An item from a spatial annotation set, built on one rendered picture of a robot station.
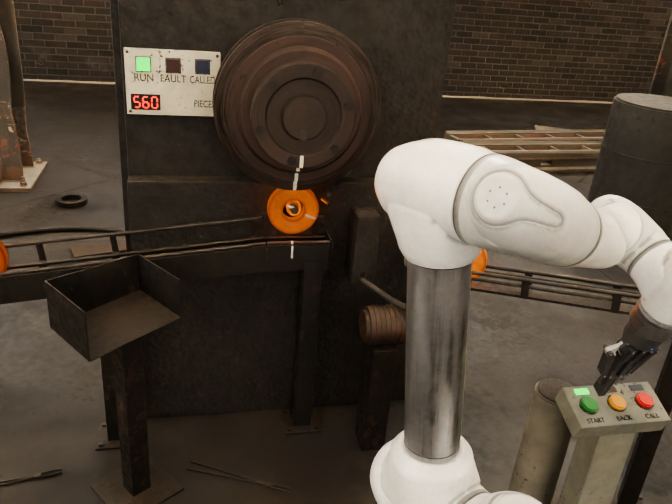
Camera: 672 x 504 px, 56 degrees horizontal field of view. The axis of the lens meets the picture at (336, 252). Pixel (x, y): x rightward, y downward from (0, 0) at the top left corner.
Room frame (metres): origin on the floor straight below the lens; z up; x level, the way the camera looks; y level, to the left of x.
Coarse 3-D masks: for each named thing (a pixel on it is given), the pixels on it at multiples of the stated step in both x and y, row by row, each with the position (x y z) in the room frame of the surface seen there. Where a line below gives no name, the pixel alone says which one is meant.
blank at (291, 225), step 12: (276, 192) 1.76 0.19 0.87; (288, 192) 1.76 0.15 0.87; (300, 192) 1.77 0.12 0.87; (312, 192) 1.79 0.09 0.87; (276, 204) 1.75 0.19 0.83; (312, 204) 1.78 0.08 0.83; (276, 216) 1.75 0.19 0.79; (288, 216) 1.79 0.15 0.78; (300, 216) 1.78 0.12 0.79; (312, 216) 1.78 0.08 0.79; (276, 228) 1.76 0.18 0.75; (288, 228) 1.76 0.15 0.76; (300, 228) 1.77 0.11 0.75
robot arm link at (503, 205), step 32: (480, 160) 0.82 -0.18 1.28; (512, 160) 0.81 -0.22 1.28; (480, 192) 0.74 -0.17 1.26; (512, 192) 0.71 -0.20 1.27; (544, 192) 0.72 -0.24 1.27; (576, 192) 0.78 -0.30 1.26; (480, 224) 0.73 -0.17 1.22; (512, 224) 0.70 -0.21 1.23; (544, 224) 0.71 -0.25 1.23; (576, 224) 0.74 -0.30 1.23; (544, 256) 0.74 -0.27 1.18; (576, 256) 0.76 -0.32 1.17
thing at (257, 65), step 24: (264, 48) 1.71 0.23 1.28; (288, 48) 1.72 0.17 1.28; (312, 48) 1.74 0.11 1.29; (336, 48) 1.76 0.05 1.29; (240, 72) 1.70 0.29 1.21; (264, 72) 1.69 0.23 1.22; (336, 72) 1.74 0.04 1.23; (360, 72) 1.78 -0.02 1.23; (240, 96) 1.69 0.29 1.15; (360, 96) 1.77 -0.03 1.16; (240, 120) 1.68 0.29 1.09; (360, 120) 1.77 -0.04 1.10; (240, 144) 1.70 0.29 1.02; (264, 168) 1.72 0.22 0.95; (288, 168) 1.71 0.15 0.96; (312, 168) 1.73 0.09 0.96; (336, 168) 1.77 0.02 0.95
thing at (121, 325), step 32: (128, 256) 1.55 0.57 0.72; (64, 288) 1.41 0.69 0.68; (96, 288) 1.47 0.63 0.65; (128, 288) 1.54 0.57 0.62; (160, 288) 1.50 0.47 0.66; (64, 320) 1.32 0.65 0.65; (96, 320) 1.41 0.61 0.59; (128, 320) 1.42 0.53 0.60; (160, 320) 1.42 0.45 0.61; (96, 352) 1.28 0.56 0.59; (128, 352) 1.40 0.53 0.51; (128, 384) 1.39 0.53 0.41; (128, 416) 1.39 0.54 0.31; (128, 448) 1.39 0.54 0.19; (128, 480) 1.40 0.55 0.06; (160, 480) 1.46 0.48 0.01
